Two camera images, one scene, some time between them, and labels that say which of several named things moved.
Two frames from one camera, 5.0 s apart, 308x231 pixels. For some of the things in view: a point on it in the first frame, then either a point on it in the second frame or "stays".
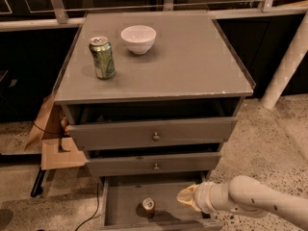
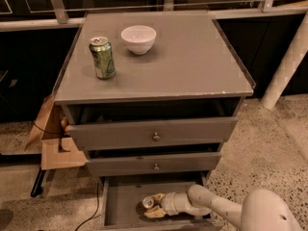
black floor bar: [38, 185] stays
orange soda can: [148, 207] stays
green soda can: [103, 59] stays
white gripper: [203, 196] -> [168, 203]
